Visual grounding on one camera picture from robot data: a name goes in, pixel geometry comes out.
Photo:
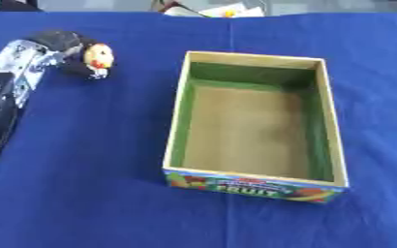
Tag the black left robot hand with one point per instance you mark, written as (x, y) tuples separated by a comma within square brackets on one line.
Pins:
[(66, 45)]

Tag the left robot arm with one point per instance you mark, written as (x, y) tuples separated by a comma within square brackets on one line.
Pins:
[(7, 87)]

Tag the tan cardboard box green inside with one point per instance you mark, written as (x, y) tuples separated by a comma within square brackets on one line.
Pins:
[(253, 129)]

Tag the dark object beyond table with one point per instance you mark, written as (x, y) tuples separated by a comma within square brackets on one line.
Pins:
[(16, 6)]

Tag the white object with yellow spot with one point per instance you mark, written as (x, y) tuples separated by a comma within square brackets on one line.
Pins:
[(224, 11)]

